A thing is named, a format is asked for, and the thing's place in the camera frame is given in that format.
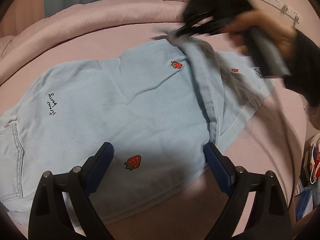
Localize light blue strawberry pants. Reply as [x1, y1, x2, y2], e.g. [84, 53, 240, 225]
[1, 39, 274, 226]

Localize white wall power strip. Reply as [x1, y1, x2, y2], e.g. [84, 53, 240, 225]
[261, 0, 302, 27]

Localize black sleeve right forearm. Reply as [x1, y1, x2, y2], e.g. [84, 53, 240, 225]
[283, 30, 319, 107]

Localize person's right hand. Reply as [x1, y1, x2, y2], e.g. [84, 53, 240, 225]
[219, 9, 297, 59]

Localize pink rolled duvet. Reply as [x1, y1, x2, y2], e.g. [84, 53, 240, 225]
[1, 0, 186, 83]

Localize clutter beside bed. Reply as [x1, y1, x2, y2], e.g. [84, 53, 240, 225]
[294, 133, 319, 221]

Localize pink bed sheet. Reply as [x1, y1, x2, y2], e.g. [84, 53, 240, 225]
[1, 23, 306, 239]

